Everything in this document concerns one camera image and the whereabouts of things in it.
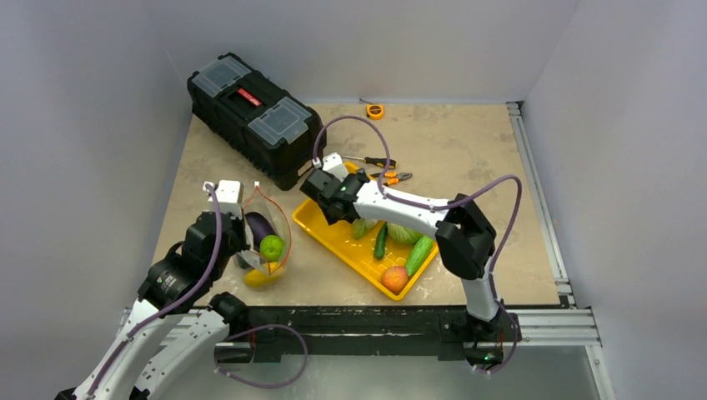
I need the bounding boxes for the clear zip top bag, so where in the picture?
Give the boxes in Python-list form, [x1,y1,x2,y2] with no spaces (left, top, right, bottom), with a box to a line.
[234,182,292,289]

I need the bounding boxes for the yellow-handled screwdriver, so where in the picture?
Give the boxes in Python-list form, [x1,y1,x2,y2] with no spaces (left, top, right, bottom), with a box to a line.
[343,156,397,169]

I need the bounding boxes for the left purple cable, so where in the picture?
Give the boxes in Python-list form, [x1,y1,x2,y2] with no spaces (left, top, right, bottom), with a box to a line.
[85,182,308,400]

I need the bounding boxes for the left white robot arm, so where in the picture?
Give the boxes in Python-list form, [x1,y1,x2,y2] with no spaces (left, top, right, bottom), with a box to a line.
[56,211,250,399]

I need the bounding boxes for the green cucumber toy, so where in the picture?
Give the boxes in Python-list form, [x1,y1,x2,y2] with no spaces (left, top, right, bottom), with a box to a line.
[404,236,434,278]

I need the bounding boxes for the yellow corn toy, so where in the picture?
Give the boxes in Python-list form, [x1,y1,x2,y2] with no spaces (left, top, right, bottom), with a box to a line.
[243,262,286,288]

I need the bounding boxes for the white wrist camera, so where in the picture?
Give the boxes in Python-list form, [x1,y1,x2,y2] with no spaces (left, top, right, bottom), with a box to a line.
[203,180,243,219]
[312,152,348,181]

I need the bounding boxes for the white cauliflower toy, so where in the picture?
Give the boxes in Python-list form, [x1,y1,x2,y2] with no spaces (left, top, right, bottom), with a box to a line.
[351,219,378,240]

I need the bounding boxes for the yellow plastic tray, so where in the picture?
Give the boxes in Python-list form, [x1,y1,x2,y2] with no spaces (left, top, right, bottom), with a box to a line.
[291,161,440,302]

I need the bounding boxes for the black plastic toolbox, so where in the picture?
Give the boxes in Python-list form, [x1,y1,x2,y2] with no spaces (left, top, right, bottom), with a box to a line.
[187,52,326,191]

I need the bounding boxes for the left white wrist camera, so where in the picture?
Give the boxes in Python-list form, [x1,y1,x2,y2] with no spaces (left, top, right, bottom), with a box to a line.
[203,180,243,219]

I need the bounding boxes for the green cabbage toy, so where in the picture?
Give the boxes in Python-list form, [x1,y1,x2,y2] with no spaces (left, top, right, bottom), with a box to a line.
[387,222,423,245]

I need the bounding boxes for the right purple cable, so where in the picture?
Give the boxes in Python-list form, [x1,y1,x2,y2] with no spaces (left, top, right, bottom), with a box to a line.
[312,115,524,377]

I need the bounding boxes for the dark green chili pepper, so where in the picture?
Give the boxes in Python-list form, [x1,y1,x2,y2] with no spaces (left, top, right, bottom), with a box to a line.
[374,222,388,260]

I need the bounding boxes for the purple eggplant toy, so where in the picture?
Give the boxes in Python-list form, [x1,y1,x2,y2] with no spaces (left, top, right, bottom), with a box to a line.
[244,212,276,250]

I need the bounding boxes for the orange peach toy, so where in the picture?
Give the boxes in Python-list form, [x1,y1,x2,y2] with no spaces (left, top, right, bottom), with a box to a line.
[380,265,409,294]

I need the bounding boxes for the orange tape measure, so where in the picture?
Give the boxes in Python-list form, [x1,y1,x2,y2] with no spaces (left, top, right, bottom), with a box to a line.
[359,98,385,121]

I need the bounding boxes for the orange-handled pliers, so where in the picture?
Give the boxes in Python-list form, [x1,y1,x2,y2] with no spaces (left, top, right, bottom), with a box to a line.
[370,171,413,187]

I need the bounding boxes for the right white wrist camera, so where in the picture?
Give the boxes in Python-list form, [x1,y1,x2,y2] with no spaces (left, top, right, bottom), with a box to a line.
[312,152,348,181]

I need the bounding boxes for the green wrinkled guava toy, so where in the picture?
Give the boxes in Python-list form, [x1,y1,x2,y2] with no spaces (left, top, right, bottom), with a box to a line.
[258,234,285,263]

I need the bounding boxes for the purple cable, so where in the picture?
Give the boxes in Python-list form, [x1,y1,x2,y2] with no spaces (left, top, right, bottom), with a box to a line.
[85,182,308,400]
[312,115,524,377]

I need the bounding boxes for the aluminium frame rail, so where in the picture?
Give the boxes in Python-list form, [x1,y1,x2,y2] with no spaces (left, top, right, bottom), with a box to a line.
[506,102,616,399]

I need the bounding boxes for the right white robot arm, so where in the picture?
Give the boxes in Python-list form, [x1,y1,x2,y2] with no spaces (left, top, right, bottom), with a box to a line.
[300,169,501,339]

